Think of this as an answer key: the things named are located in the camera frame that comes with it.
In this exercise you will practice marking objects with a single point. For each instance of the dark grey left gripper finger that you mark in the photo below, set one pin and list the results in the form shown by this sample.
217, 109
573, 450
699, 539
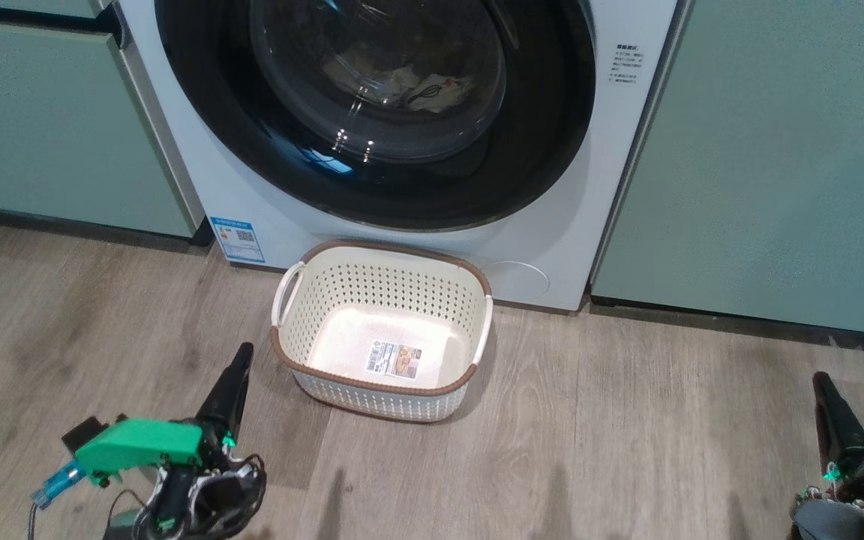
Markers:
228, 397

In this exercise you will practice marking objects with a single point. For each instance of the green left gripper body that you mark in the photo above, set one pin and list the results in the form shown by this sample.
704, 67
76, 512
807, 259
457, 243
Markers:
139, 442

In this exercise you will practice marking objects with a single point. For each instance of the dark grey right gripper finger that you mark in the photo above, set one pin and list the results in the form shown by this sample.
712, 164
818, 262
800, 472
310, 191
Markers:
841, 435

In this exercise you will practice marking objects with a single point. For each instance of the black round glass washer door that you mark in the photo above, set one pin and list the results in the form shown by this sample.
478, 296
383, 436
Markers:
252, 135

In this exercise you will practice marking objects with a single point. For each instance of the cream garment with blue cuff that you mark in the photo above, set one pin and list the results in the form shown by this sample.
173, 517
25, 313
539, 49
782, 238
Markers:
409, 82

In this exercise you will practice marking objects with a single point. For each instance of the printed product label sticker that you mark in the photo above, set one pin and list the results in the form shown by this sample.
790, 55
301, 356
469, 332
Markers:
394, 359

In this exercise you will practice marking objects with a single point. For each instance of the cream perforated laundry basket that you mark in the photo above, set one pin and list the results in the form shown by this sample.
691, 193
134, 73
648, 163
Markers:
387, 322

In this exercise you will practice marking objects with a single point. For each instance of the white front-load washing machine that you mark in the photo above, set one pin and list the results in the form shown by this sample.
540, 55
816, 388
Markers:
597, 187

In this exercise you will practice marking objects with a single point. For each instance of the blue energy label sticker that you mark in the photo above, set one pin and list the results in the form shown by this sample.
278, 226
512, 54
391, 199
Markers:
237, 240

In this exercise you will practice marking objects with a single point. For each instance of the pale green tall cabinet panel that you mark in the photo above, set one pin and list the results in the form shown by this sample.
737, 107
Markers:
762, 165

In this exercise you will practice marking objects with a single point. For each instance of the round drain filter cover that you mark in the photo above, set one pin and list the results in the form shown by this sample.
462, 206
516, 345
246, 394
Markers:
522, 281

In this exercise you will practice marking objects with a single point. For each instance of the pale green cabinet with drawer gap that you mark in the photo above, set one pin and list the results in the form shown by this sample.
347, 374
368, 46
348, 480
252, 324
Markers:
49, 127

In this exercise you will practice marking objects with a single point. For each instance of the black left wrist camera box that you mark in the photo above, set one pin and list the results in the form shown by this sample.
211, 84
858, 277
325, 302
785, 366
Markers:
83, 435

